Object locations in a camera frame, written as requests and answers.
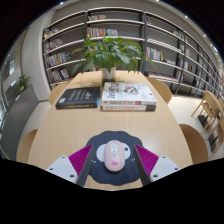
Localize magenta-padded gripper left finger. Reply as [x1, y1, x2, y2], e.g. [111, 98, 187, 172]
[45, 143, 95, 187]

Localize small green floor plant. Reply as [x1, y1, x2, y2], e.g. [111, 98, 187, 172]
[15, 74, 31, 93]

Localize green potted plant white pot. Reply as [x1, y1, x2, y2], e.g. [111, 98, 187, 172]
[70, 33, 157, 81]

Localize dark fuzzy-creature mouse pad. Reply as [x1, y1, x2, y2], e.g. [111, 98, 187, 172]
[83, 130, 144, 187]

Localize ceiling lights group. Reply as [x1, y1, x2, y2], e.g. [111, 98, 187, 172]
[183, 13, 219, 53]

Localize thick book red-lettered spine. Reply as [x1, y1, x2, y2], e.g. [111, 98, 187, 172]
[100, 102, 157, 112]

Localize black hardcover book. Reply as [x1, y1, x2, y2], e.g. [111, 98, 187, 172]
[55, 86, 102, 110]

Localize grey bookshelf unit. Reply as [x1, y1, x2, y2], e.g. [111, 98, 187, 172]
[42, 6, 224, 101]

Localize white illustrated cover book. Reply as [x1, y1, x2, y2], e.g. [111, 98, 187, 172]
[100, 81, 158, 106]

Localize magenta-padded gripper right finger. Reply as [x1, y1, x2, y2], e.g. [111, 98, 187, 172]
[133, 143, 182, 186]

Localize pale pink computer mouse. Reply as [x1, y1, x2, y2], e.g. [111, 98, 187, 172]
[103, 139, 125, 173]

